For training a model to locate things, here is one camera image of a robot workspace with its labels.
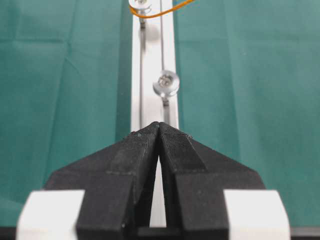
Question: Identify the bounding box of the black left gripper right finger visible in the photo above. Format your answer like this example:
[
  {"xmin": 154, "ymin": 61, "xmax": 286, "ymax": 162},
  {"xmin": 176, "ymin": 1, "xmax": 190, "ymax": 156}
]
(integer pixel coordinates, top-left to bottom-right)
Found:
[{"xmin": 158, "ymin": 122, "xmax": 266, "ymax": 240}]

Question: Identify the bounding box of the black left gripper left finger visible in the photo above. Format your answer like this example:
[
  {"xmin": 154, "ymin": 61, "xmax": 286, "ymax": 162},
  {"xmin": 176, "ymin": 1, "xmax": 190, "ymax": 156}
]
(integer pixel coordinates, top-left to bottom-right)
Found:
[{"xmin": 44, "ymin": 122, "xmax": 160, "ymax": 240}]

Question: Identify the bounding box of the orange rubber band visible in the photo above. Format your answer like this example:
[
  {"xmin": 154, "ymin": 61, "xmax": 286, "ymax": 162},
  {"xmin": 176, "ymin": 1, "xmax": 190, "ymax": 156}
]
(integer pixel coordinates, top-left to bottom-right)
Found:
[{"xmin": 128, "ymin": 0, "xmax": 195, "ymax": 19}]

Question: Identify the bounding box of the silver shaft pulley near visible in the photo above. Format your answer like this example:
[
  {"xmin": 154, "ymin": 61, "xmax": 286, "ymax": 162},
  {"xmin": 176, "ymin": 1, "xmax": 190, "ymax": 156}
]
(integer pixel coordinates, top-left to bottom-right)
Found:
[{"xmin": 152, "ymin": 70, "xmax": 180, "ymax": 106}]

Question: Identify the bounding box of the silver shaft pulley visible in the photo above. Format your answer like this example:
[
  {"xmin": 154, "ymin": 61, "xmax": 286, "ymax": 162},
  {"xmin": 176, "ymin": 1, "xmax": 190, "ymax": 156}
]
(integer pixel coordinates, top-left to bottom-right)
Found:
[
  {"xmin": 128, "ymin": 0, "xmax": 152, "ymax": 17},
  {"xmin": 152, "ymin": 70, "xmax": 180, "ymax": 106}
]

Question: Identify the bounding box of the silver shaft pulley far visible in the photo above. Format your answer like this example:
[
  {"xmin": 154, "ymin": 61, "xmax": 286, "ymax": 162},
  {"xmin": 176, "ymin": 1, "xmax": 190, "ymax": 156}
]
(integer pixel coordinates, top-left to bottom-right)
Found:
[{"xmin": 128, "ymin": 0, "xmax": 152, "ymax": 17}]

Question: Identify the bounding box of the green table cloth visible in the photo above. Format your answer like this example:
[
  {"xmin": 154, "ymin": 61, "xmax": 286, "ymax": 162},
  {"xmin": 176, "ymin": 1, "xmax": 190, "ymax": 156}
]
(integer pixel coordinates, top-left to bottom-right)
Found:
[{"xmin": 0, "ymin": 0, "xmax": 320, "ymax": 227}]

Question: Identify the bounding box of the aluminium extrusion rail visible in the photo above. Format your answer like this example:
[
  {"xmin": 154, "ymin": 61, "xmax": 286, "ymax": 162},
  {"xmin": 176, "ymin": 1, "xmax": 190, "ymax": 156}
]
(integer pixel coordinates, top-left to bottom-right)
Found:
[{"xmin": 130, "ymin": 0, "xmax": 180, "ymax": 228}]

